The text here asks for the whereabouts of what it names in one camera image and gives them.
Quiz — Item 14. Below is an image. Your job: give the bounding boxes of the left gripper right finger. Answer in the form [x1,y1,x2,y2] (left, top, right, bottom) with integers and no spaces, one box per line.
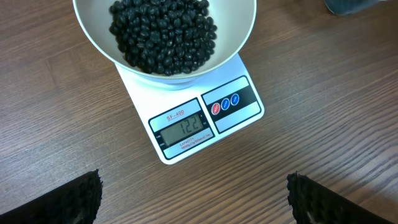
[287,172,395,224]

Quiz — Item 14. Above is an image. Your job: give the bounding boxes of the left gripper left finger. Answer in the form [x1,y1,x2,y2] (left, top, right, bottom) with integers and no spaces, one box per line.
[1,169,103,224]

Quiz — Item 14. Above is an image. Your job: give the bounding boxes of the white digital kitchen scale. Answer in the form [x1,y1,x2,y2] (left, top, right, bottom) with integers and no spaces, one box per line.
[117,55,265,165]

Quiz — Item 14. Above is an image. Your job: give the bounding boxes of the black beans in bowl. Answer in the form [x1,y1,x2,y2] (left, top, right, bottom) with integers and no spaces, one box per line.
[109,0,217,76]

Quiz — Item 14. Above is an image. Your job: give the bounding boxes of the white bowl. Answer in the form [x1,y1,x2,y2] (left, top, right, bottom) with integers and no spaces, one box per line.
[73,0,257,83]

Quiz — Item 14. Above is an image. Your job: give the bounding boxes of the clear plastic container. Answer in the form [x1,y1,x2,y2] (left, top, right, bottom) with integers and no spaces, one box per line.
[323,0,380,16]

